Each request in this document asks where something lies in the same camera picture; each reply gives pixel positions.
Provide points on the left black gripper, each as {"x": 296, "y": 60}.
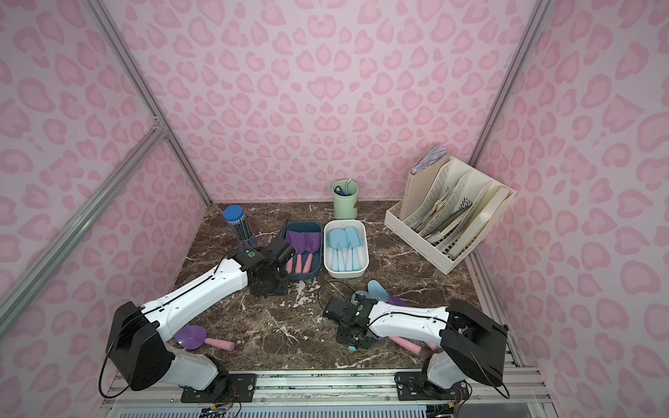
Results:
{"x": 281, "y": 256}

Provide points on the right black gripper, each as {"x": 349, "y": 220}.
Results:
{"x": 341, "y": 318}

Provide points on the dark teal storage box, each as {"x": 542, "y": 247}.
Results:
{"x": 306, "y": 227}

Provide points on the white storage box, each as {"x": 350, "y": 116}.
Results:
{"x": 346, "y": 249}

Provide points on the round purple shovel pink handle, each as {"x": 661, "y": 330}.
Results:
{"x": 193, "y": 337}

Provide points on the blue shovel vertical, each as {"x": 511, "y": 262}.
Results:
{"x": 358, "y": 328}

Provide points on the square purple shovel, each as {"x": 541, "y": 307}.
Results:
{"x": 298, "y": 242}

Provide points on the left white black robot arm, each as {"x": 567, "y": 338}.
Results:
{"x": 138, "y": 343}

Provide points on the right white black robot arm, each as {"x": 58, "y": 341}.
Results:
{"x": 470, "y": 344}

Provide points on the blue shovel right angled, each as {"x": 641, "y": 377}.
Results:
{"x": 377, "y": 291}

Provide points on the pointed purple shovel right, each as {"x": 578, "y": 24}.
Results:
{"x": 408, "y": 345}

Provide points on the blue lid pen tube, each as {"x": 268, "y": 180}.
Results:
{"x": 237, "y": 220}

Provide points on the green pen cup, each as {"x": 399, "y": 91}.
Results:
{"x": 345, "y": 194}

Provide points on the white file organizer rack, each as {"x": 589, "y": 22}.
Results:
{"x": 459, "y": 209}

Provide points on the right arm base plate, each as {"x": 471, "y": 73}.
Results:
{"x": 414, "y": 386}

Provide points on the aluminium frame rail front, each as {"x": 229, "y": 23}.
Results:
{"x": 338, "y": 393}

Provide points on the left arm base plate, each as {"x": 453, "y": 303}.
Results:
{"x": 231, "y": 387}

